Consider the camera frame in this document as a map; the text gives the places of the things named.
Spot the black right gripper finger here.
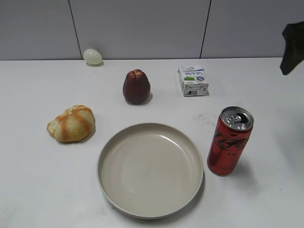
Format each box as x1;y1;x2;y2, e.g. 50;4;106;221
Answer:
280;21;304;75

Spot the red cola can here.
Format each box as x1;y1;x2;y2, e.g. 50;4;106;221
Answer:
207;106;254;176

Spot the beige round plate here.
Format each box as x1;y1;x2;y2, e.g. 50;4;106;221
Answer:
97;123;204;219

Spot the small white milk carton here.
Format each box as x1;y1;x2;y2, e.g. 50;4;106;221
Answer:
178;65;209;97

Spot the dark red wax apple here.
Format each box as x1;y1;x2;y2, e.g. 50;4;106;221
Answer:
123;69;151;104

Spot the pale white egg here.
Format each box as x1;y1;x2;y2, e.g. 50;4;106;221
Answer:
83;48;103;65

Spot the orange striped bread roll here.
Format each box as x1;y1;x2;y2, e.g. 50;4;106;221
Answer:
47;105;95;143

